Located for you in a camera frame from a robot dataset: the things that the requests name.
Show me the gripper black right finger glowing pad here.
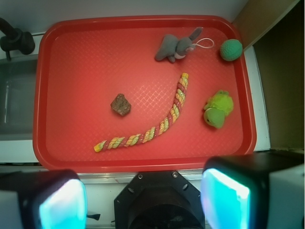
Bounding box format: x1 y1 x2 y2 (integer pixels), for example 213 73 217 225
201 151 305 229

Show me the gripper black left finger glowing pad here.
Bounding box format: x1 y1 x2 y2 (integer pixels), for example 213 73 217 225
0 170 87 229

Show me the brown rock-like chunk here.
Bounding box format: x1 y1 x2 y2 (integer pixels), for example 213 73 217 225
111 94 131 116

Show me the metal sink basin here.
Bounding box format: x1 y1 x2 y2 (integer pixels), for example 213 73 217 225
0 55 38 141

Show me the red plastic tray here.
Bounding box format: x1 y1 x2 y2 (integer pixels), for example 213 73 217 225
33 16 256 172

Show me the green textured ball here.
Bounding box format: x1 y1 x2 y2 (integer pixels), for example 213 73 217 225
220 39 243 62

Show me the grey plush elephant toy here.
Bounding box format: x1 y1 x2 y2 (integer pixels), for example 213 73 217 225
154 27 214 63

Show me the multicolored twisted rope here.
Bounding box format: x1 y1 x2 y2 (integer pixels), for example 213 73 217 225
93 73 190 153

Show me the black octagonal mount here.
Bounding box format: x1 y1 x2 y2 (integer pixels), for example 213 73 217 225
114 171 205 229

